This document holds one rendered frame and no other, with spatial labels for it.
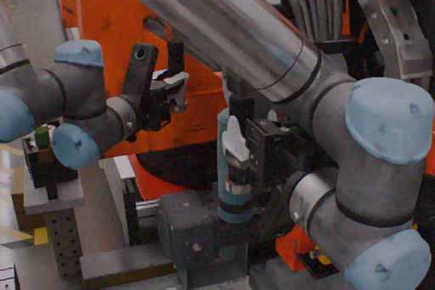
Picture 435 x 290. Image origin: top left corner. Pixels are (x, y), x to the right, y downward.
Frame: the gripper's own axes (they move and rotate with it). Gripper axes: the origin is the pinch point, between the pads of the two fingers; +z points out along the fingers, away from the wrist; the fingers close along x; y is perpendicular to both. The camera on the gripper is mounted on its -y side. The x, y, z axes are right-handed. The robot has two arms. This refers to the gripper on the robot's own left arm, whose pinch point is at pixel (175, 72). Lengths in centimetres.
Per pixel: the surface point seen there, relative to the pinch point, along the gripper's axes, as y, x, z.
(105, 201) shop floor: 83, -69, 53
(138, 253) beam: 70, -27, 16
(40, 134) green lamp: 17.6, -35.5, -8.4
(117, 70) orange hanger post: 5.8, -24.5, 12.2
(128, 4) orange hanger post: -11.2, -21.8, 14.8
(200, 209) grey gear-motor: 42.3, -1.6, 12.8
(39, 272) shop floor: 83, -63, 2
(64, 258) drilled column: 73, -51, 5
